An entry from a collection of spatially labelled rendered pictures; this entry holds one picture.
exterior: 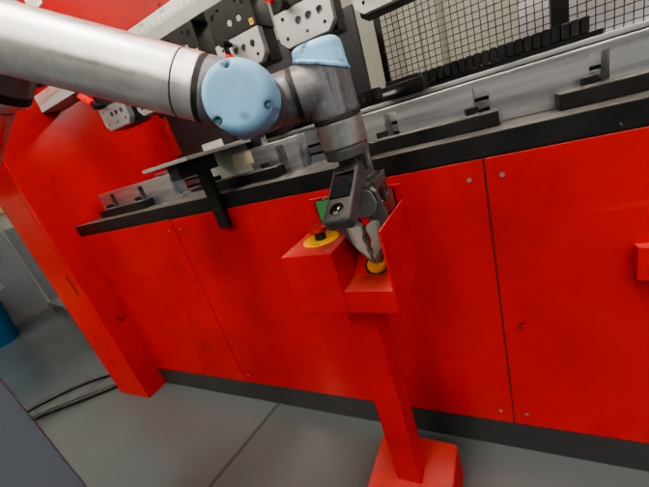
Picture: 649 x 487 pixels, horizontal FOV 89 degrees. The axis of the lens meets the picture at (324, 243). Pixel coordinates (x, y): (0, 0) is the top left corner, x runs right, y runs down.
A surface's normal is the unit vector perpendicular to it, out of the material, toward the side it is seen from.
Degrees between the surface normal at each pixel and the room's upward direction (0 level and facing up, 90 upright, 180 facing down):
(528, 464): 0
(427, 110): 90
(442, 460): 0
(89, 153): 90
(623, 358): 90
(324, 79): 94
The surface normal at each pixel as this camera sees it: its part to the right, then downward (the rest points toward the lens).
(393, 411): -0.41, 0.43
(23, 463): 0.79, -0.01
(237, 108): 0.02, 0.35
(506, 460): -0.28, -0.90
